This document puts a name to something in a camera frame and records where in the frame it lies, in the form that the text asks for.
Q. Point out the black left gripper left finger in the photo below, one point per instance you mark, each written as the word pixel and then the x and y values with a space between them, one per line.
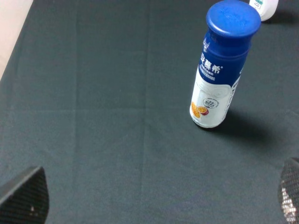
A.
pixel 25 198

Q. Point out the blue white yogurt bottle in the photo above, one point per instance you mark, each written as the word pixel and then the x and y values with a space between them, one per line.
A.
pixel 231 26

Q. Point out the white bottle black cap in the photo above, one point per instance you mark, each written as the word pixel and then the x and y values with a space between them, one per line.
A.
pixel 265 8

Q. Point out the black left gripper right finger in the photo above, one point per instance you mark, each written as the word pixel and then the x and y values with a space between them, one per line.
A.
pixel 288 190

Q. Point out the black tablecloth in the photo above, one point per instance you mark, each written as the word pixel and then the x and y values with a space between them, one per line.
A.
pixel 98 93

